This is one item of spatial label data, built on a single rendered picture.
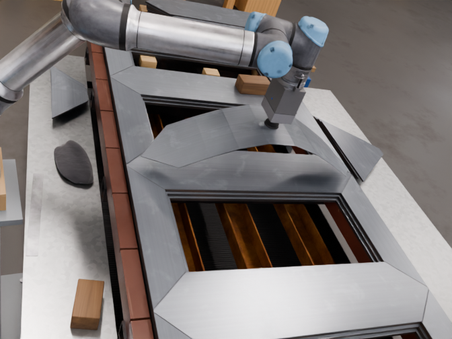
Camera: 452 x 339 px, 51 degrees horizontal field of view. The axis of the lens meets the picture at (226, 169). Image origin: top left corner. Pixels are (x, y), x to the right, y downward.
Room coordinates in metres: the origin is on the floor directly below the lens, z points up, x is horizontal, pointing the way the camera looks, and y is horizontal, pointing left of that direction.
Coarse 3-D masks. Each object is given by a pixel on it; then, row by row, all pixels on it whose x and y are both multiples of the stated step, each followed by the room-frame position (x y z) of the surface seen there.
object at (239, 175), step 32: (224, 64) 1.78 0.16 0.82; (160, 96) 1.33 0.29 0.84; (224, 160) 1.13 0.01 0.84; (256, 160) 1.19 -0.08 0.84; (288, 160) 1.25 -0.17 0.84; (320, 160) 1.32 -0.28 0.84; (128, 192) 0.88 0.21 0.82; (192, 192) 0.95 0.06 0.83; (224, 192) 1.00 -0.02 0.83; (256, 192) 1.05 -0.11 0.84; (288, 192) 1.10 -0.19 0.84; (320, 192) 1.15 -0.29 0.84; (352, 224) 1.09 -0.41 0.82
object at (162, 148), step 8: (160, 136) 1.04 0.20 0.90; (168, 136) 1.04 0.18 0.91; (152, 144) 1.01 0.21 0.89; (160, 144) 1.01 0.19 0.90; (168, 144) 1.01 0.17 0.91; (152, 152) 0.98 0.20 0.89; (160, 152) 0.98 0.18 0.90; (168, 152) 0.98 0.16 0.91; (160, 160) 0.95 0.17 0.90; (168, 160) 0.95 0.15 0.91; (176, 160) 0.95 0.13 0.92
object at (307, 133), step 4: (296, 120) 1.26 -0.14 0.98; (300, 124) 1.25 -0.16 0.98; (304, 124) 1.29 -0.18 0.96; (304, 128) 1.25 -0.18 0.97; (308, 128) 1.29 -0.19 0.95; (304, 132) 1.22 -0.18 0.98; (308, 132) 1.25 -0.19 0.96; (308, 136) 1.21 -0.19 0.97; (312, 136) 1.25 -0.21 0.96; (308, 140) 1.17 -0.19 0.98; (312, 140) 1.21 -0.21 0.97; (316, 140) 1.25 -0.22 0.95; (312, 144) 1.17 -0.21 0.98; (316, 144) 1.21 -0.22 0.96; (316, 148) 1.17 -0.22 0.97; (320, 148) 1.20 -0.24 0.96; (316, 152) 1.13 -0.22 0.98; (320, 152) 1.17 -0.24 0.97; (320, 156) 1.13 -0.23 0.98; (324, 156) 1.16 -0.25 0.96; (328, 160) 1.16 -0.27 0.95
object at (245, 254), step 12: (216, 204) 1.11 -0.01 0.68; (228, 204) 1.13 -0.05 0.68; (240, 204) 1.13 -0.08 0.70; (228, 216) 1.03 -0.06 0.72; (240, 216) 1.10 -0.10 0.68; (228, 228) 1.01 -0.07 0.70; (240, 228) 1.05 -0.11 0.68; (252, 228) 1.04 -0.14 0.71; (228, 240) 0.98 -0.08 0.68; (240, 240) 1.00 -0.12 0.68; (252, 240) 1.01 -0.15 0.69; (240, 252) 0.92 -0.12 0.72; (252, 252) 0.97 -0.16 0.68; (264, 252) 0.95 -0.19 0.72; (240, 264) 0.90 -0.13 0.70; (252, 264) 0.93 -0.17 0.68; (264, 264) 0.93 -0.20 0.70
